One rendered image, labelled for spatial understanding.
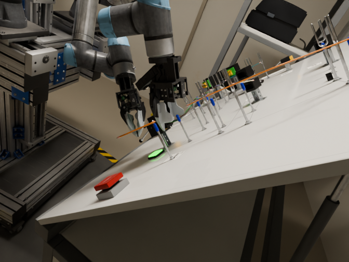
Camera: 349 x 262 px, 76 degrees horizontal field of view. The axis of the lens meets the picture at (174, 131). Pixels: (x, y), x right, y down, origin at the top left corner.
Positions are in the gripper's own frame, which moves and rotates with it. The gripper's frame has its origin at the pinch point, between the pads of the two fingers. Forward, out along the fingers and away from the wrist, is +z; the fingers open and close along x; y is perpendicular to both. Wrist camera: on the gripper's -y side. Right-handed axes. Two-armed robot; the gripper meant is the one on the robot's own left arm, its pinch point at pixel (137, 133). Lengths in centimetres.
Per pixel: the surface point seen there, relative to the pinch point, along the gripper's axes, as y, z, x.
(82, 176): -109, 9, -66
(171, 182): 37.8, 15.4, 9.3
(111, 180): 28.6, 13.1, -3.8
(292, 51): -42, -32, 89
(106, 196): 28.3, 16.1, -5.8
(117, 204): 34.4, 17.6, -2.0
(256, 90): 10.1, -3.7, 40.7
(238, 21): -45, -58, 65
